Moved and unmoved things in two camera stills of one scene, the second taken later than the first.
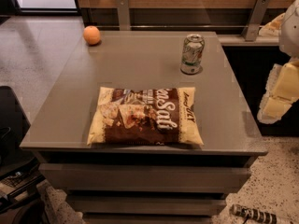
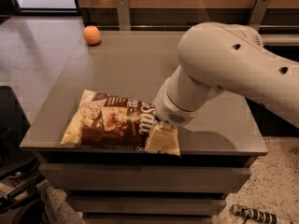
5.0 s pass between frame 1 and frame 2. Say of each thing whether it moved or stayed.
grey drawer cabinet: stayed
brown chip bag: moved
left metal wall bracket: stayed
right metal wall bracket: stayed
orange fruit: stayed
